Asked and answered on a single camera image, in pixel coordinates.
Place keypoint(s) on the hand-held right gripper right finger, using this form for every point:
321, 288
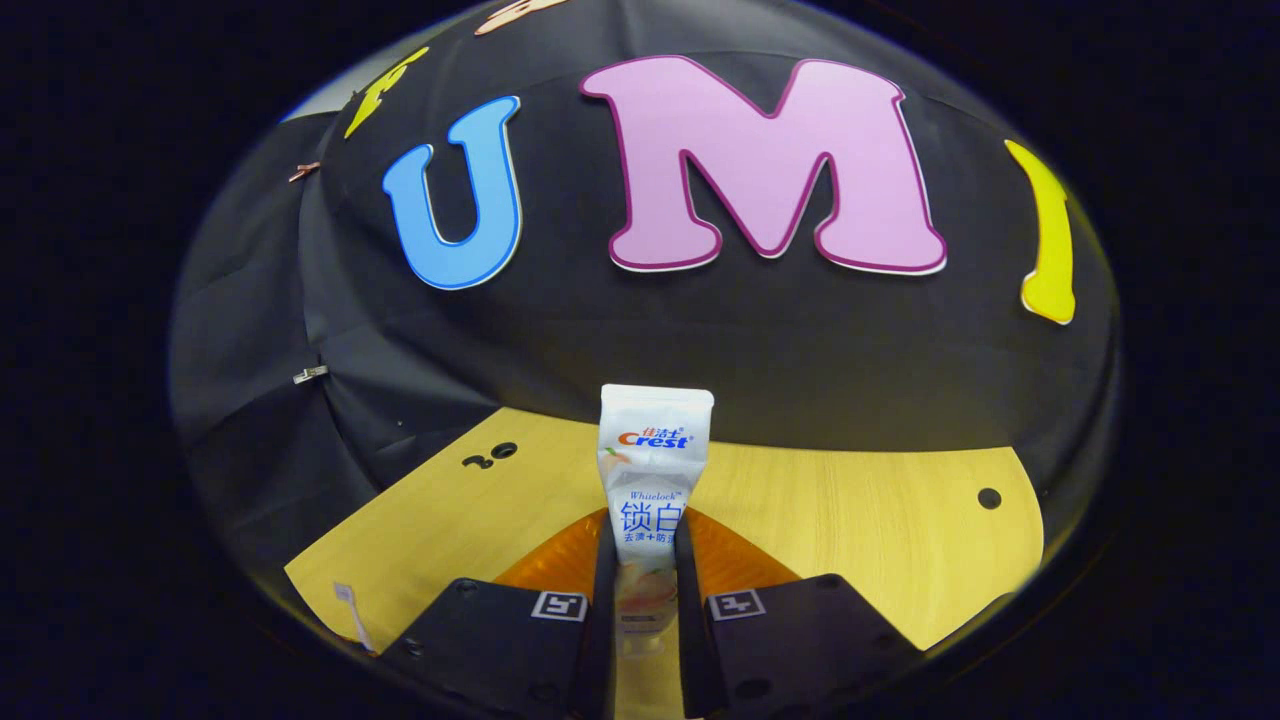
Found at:
800, 640

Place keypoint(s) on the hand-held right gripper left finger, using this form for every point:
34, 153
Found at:
500, 640

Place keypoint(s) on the pale pink toothbrush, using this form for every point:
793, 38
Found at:
355, 620

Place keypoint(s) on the white toothpaste tube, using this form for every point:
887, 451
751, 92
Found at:
655, 470

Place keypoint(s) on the black backdrop cloth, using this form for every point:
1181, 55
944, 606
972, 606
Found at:
800, 340

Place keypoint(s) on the silver clip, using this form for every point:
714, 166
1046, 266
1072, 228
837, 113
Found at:
310, 374

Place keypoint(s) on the copper clip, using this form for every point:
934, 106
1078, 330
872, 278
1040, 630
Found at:
305, 171

